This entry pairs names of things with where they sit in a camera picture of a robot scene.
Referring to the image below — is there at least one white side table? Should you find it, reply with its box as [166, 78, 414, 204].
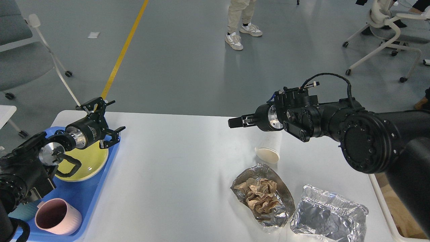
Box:
[0, 105, 28, 139]

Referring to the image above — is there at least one beige plastic bin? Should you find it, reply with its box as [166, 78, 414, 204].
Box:
[369, 174, 429, 242]

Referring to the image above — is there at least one brown paper bag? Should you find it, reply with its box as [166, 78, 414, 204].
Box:
[375, 173, 427, 239]

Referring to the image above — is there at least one blue plastic tray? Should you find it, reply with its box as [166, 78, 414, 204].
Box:
[27, 144, 119, 242]

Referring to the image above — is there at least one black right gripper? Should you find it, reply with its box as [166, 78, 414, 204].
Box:
[228, 103, 284, 131]

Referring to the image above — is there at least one pink ribbed mug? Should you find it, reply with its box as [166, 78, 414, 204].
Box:
[34, 198, 82, 236]

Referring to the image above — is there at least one white office chair right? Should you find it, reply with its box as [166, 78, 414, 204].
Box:
[342, 0, 429, 83]

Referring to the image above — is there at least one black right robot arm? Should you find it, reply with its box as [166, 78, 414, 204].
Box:
[228, 76, 430, 236]

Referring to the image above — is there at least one person in khaki trousers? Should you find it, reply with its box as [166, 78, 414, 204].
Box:
[225, 0, 263, 51]

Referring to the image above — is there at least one foil tray with paper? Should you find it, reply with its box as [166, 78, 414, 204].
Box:
[230, 164, 295, 233]

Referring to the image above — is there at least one crumpled aluminium foil sheet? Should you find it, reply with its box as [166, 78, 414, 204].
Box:
[290, 184, 369, 242]

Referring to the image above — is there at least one teal yellow mug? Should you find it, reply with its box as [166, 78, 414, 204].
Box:
[9, 200, 40, 221]

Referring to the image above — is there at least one grey office chair left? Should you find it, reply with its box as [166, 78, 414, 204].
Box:
[0, 0, 81, 106]

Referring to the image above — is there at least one crumpled brown paper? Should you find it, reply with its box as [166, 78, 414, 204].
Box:
[233, 178, 280, 214]

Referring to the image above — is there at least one white paper cup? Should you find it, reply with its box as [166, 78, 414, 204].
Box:
[255, 131, 283, 164]

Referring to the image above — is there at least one person in white shirt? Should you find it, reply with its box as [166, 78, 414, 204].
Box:
[361, 0, 430, 36]

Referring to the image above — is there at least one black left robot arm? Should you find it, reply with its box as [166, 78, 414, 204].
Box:
[0, 97, 125, 242]

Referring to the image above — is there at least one yellow plastic plate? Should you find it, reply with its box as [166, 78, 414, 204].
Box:
[55, 142, 109, 182]

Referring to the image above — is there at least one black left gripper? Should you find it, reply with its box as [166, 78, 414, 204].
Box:
[66, 97, 126, 149]

